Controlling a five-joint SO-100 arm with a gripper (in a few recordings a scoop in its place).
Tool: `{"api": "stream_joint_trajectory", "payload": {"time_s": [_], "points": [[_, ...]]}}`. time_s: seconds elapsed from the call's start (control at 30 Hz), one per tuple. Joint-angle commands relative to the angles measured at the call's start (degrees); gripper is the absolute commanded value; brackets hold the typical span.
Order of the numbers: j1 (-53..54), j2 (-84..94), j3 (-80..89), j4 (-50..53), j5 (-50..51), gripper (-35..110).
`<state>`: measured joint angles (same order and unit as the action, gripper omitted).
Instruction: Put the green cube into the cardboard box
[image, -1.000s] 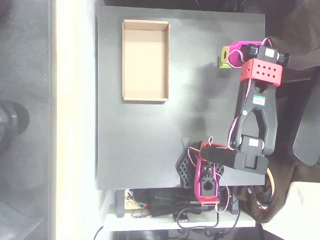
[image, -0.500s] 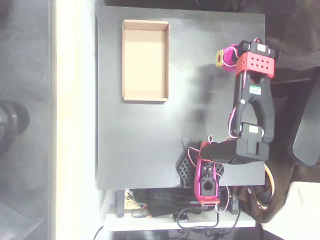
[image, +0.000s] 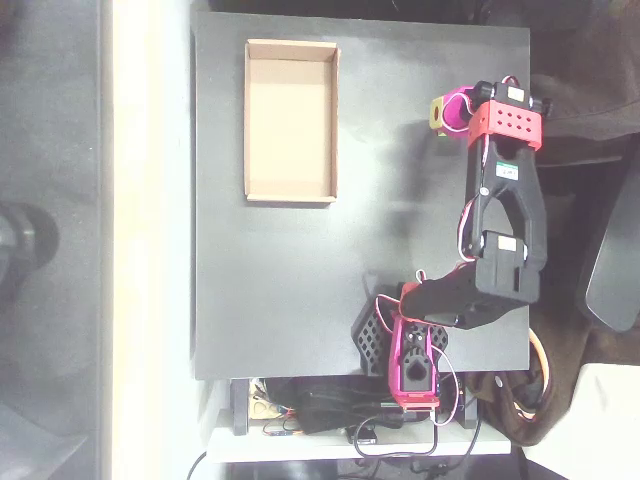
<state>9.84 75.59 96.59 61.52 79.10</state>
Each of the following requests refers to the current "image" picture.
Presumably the brown jacket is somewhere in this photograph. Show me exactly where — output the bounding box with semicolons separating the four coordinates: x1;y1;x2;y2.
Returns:
474;0;640;449

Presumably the orange cable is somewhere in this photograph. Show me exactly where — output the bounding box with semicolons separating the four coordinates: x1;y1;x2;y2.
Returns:
528;328;551;426

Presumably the black power cable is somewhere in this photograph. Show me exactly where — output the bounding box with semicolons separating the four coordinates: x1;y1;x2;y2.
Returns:
187;449;207;480

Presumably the white shelf board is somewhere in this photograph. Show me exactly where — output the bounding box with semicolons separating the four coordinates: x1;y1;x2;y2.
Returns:
207;424;512;464

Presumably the shallow cardboard box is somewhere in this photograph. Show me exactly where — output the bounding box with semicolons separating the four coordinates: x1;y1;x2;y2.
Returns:
243;38;341;205

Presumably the black cable bundle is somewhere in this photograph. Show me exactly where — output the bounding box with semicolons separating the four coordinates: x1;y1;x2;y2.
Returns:
289;377;406;436

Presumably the small tan board with wires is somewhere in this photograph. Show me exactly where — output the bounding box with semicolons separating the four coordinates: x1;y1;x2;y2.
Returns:
249;382;301;436

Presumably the small black adapter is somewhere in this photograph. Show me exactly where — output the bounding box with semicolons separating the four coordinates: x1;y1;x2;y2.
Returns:
347;424;379;446

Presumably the black clamp post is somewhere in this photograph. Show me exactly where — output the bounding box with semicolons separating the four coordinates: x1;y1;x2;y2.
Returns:
230;378;250;436
462;384;480;430

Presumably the black honeycomb arm base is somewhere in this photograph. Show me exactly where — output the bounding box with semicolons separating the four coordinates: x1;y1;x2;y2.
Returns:
351;297;451;379

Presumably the white cloth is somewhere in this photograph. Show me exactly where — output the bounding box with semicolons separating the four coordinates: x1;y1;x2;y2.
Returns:
524;363;640;480

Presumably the grey office chair armrest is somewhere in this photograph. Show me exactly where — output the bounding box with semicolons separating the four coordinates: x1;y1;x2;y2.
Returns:
574;144;640;334

